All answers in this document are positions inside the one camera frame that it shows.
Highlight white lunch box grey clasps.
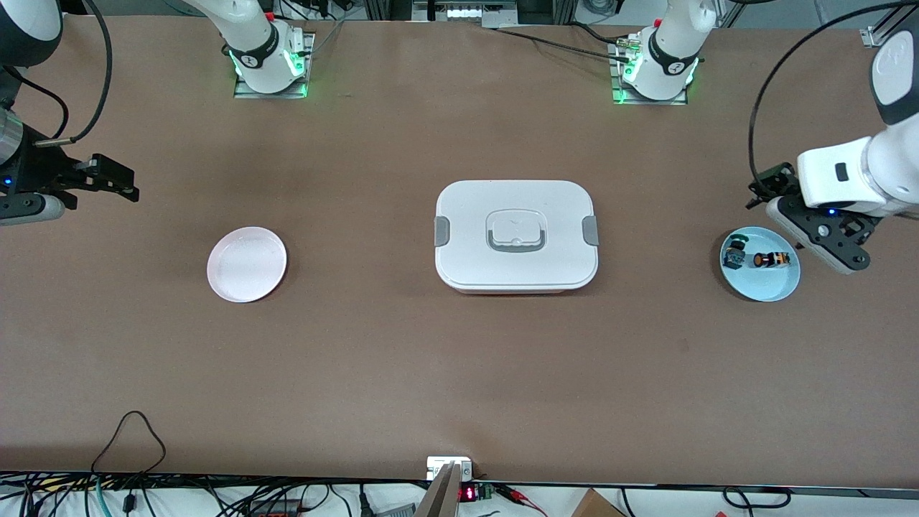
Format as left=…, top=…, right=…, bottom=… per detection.
left=434, top=180, right=600, bottom=295

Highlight white labelled box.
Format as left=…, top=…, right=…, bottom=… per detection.
left=412, top=0, right=519, bottom=22

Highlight brown cardboard box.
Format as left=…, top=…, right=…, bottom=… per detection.
left=571, top=488, right=627, bottom=517

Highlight light blue round plate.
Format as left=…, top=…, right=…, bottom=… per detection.
left=719, top=226, right=801, bottom=302

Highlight pale pink round plate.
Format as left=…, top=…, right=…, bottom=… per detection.
left=207, top=227, right=288, bottom=303

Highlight grey round object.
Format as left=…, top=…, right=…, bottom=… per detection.
left=582, top=0, right=633, bottom=19

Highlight small white device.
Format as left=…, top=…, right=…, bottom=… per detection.
left=426, top=457, right=473, bottom=480

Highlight grey wedge bar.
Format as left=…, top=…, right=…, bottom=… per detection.
left=415, top=462, right=462, bottom=517

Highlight green push button switch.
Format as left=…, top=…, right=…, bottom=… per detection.
left=722, top=233, right=749, bottom=271

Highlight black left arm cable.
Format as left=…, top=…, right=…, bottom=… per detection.
left=747, top=2, right=919, bottom=209

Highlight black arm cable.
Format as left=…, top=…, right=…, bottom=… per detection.
left=0, top=0, right=114, bottom=148
left=747, top=2, right=919, bottom=209

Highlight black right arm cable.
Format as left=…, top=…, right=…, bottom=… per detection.
left=0, top=0, right=114, bottom=148

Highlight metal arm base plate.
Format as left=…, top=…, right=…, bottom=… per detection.
left=610, top=39, right=689, bottom=106
left=233, top=32, right=315, bottom=99

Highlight aluminium frame profile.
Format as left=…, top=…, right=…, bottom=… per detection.
left=860, top=6, right=919, bottom=48

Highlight black looped cable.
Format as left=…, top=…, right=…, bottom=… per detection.
left=90, top=411, right=167, bottom=475

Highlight black table cable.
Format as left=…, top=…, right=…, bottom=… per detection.
left=492, top=27, right=633, bottom=64
left=571, top=22, right=622, bottom=45

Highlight grey cable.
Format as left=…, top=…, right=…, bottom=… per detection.
left=310, top=20, right=347, bottom=55

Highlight thin black floor cable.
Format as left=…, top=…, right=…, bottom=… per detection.
left=722, top=487, right=792, bottom=509

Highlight red wire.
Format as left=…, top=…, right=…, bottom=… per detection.
left=494, top=483, right=548, bottom=516

